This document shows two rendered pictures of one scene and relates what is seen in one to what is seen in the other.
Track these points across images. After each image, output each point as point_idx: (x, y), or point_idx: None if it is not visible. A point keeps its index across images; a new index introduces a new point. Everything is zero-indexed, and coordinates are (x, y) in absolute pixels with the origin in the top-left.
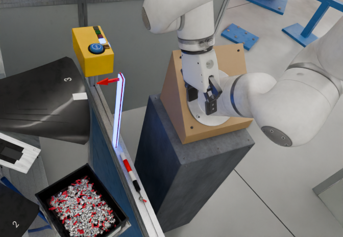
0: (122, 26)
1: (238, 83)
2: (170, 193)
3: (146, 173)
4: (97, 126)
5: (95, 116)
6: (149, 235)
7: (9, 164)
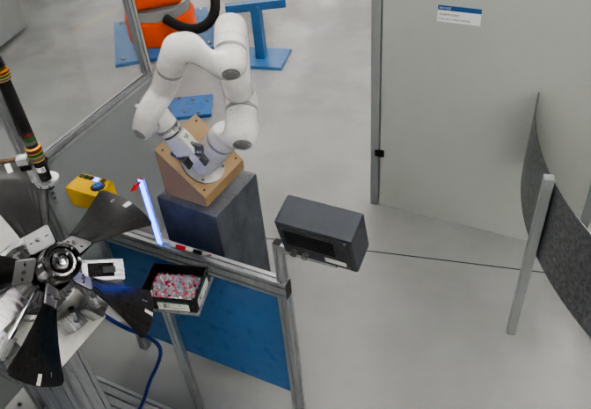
0: (76, 173)
1: (208, 137)
2: (227, 258)
3: None
4: (128, 263)
5: (120, 255)
6: (228, 267)
7: (112, 277)
